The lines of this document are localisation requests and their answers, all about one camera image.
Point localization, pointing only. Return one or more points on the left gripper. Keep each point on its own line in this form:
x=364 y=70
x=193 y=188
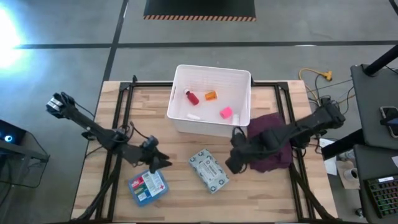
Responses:
x=152 y=157

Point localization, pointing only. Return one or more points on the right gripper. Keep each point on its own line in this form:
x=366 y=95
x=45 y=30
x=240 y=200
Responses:
x=239 y=149

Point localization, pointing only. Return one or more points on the grey wipes pack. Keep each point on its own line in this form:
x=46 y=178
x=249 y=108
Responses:
x=209 y=171

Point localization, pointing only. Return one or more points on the blue first aid kit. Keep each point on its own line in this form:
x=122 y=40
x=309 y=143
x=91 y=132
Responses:
x=147 y=188

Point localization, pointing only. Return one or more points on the white gauze roll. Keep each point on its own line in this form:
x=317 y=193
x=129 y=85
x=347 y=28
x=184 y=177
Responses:
x=192 y=117

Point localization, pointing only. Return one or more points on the red bottle white cap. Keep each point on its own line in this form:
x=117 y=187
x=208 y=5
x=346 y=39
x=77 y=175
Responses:
x=192 y=98

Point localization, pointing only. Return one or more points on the orange pill bottle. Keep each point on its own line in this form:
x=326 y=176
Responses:
x=211 y=95

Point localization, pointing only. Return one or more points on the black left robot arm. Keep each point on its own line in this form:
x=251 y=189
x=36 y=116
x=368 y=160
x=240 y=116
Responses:
x=90 y=127

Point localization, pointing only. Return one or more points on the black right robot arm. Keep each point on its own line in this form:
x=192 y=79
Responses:
x=311 y=121

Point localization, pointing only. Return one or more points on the white perforated plastic basket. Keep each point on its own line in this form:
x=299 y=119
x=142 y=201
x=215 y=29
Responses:
x=211 y=77

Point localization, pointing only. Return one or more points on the maroon cloth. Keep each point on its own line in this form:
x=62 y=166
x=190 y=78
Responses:
x=273 y=163

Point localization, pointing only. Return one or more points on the white paper sheet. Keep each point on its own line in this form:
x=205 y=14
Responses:
x=331 y=166

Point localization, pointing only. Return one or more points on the black slanted bar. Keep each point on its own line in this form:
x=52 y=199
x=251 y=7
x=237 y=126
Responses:
x=339 y=146

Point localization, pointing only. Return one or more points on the white cup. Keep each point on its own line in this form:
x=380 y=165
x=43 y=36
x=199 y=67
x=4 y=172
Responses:
x=353 y=174

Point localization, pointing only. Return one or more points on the grey desk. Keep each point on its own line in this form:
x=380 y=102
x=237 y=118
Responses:
x=363 y=161
x=373 y=99

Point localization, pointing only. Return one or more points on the black device blue light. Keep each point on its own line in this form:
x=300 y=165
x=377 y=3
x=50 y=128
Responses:
x=12 y=130

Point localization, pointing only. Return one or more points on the backlit keyboard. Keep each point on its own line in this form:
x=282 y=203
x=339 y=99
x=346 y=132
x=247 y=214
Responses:
x=385 y=196

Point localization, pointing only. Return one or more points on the black hazard-striped floor mat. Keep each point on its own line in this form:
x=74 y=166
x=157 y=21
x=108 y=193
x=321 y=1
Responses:
x=199 y=7

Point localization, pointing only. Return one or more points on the black smartphone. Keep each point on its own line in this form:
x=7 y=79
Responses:
x=390 y=113

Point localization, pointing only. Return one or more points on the black pole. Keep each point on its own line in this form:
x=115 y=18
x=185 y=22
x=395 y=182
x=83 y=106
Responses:
x=382 y=60

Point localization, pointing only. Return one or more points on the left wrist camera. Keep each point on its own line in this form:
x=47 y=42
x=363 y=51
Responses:
x=151 y=141

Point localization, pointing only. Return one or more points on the black table frame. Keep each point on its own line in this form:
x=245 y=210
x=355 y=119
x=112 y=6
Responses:
x=149 y=83

